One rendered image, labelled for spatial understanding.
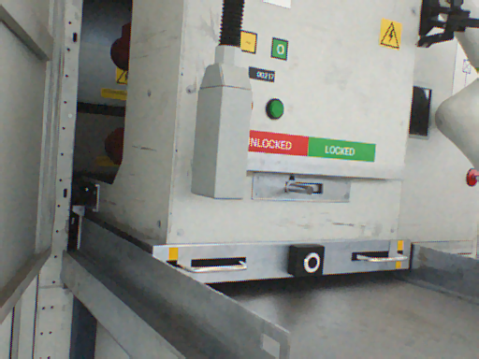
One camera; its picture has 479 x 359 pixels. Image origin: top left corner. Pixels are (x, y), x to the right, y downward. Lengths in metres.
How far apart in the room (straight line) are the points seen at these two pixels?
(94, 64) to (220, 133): 1.10
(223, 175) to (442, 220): 1.14
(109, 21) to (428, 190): 1.21
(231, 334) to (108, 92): 1.27
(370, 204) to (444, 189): 0.73
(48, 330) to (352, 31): 0.80
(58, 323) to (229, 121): 0.61
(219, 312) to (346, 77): 0.52
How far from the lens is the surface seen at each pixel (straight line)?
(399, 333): 0.72
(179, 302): 0.63
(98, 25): 1.90
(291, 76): 0.84
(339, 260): 0.92
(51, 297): 1.08
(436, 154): 1.64
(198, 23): 0.77
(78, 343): 1.05
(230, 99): 0.65
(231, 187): 0.65
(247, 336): 0.50
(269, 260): 0.83
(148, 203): 0.81
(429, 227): 1.65
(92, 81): 1.69
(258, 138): 0.80
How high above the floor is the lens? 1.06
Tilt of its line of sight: 3 degrees down
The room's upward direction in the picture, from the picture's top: 5 degrees clockwise
